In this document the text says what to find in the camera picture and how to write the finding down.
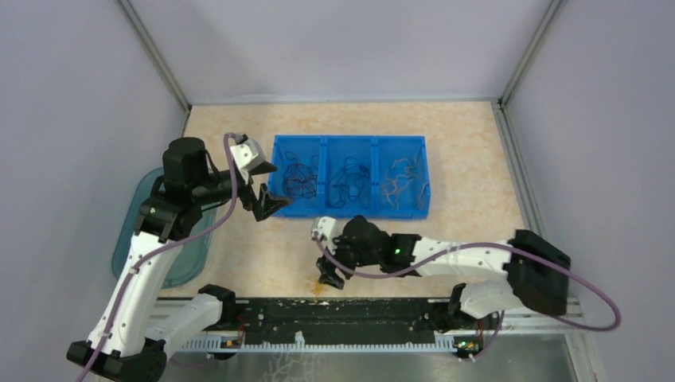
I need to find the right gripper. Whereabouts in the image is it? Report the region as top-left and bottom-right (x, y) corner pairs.
(317, 230), (382, 288)

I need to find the dark brown cable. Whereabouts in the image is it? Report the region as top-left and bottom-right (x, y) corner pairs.
(280, 150), (322, 204)

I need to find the dark blue cable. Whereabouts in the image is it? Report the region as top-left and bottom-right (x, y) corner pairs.
(326, 154), (373, 208)

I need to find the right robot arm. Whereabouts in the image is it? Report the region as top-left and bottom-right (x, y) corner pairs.
(310, 215), (571, 328)

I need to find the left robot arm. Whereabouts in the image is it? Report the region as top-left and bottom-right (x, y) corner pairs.
(67, 133), (291, 381)

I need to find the blue three-compartment bin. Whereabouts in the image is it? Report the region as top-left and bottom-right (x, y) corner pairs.
(267, 134), (431, 220)

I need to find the teal transparent plastic tray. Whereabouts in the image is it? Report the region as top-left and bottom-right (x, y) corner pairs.
(111, 167), (217, 289)

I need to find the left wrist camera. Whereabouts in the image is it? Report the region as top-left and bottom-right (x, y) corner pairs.
(230, 134), (267, 171)

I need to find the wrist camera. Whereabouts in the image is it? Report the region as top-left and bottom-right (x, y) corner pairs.
(310, 216), (341, 246)
(230, 134), (267, 171)

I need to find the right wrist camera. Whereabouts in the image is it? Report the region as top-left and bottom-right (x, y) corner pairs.
(310, 216), (341, 246)

